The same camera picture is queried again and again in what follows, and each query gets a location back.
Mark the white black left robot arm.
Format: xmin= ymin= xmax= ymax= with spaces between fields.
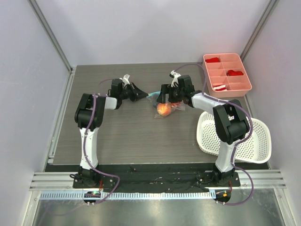
xmin=73 ymin=74 xmax=148 ymax=188

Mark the white slotted cable duct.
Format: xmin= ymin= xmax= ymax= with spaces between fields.
xmin=40 ymin=190 xmax=216 ymax=201

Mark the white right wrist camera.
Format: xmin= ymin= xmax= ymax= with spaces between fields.
xmin=169 ymin=70 xmax=181 ymax=87

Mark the red cloth in compartment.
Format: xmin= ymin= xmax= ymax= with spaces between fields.
xmin=205 ymin=57 xmax=220 ymax=63
xmin=226 ymin=70 xmax=244 ymax=76

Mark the pink divided organizer tray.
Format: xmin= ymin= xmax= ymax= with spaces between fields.
xmin=203 ymin=53 xmax=252 ymax=98

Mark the red white cloth front compartment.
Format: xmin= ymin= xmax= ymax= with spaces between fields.
xmin=213 ymin=84 xmax=227 ymax=91

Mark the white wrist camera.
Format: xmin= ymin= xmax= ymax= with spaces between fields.
xmin=169 ymin=70 xmax=181 ymax=87
xmin=120 ymin=74 xmax=131 ymax=88

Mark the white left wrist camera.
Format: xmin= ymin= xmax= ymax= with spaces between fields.
xmin=120 ymin=74 xmax=131 ymax=88

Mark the red cloth in back compartment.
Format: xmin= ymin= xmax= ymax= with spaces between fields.
xmin=205 ymin=57 xmax=220 ymax=63

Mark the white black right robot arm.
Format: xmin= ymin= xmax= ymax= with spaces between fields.
xmin=157 ymin=72 xmax=251 ymax=186

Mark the white perforated plastic basket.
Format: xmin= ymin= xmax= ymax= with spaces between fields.
xmin=196 ymin=112 xmax=272 ymax=164

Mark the orange fake peach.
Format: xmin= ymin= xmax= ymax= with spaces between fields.
xmin=157 ymin=103 xmax=172 ymax=117

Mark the clear zip top bag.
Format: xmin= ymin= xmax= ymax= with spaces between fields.
xmin=146 ymin=91 xmax=185 ymax=118

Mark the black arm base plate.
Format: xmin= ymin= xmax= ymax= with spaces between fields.
xmin=70 ymin=163 xmax=241 ymax=194

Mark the red cloth in middle compartment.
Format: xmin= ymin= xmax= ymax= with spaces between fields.
xmin=226 ymin=70 xmax=244 ymax=76

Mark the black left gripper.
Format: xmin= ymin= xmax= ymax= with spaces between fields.
xmin=119 ymin=82 xmax=148 ymax=102

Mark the red fake pepper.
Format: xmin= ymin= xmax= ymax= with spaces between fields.
xmin=170 ymin=102 xmax=181 ymax=108

